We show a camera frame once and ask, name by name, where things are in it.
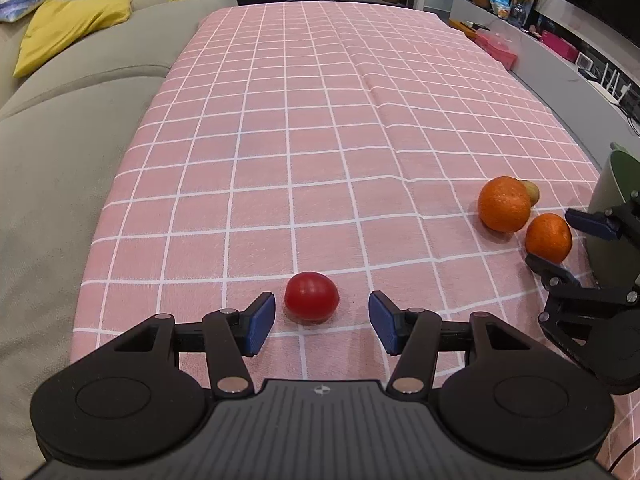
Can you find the pink checked tablecloth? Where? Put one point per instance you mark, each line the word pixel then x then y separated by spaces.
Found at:
pixel 300 135

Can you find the magenta box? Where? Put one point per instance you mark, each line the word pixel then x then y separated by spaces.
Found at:
pixel 559 45

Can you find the yellow pillow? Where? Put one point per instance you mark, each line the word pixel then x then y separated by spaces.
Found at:
pixel 65 25

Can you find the pink box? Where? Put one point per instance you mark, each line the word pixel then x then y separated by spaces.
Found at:
pixel 496 47

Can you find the white router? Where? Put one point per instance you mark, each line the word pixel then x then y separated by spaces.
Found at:
pixel 615 85

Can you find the small white clock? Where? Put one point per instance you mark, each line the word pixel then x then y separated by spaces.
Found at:
pixel 585 62

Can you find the large orange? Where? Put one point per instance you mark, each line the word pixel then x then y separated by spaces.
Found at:
pixel 502 205

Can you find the red tomato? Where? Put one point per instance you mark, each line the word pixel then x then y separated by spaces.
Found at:
pixel 310 295

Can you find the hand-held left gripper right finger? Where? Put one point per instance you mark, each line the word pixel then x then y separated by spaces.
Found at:
pixel 382 322

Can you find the orange box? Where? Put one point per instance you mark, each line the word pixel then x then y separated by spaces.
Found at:
pixel 462 27

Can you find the green colander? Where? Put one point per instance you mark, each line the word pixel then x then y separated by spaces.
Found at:
pixel 607 185

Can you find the small orange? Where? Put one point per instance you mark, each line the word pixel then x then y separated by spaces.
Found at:
pixel 547 237

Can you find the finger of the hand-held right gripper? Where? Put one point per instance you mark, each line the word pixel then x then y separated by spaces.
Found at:
pixel 550 269
pixel 590 222

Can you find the beige sofa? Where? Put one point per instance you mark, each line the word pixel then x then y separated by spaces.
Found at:
pixel 65 160

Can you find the grey television cabinet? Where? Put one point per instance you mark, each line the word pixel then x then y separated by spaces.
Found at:
pixel 550 75

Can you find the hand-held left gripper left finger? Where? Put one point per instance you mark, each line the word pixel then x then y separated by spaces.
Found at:
pixel 260 322

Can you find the brown longan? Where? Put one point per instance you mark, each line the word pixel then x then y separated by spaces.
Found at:
pixel 533 192

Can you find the blue snack bag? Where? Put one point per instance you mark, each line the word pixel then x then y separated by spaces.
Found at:
pixel 500 5

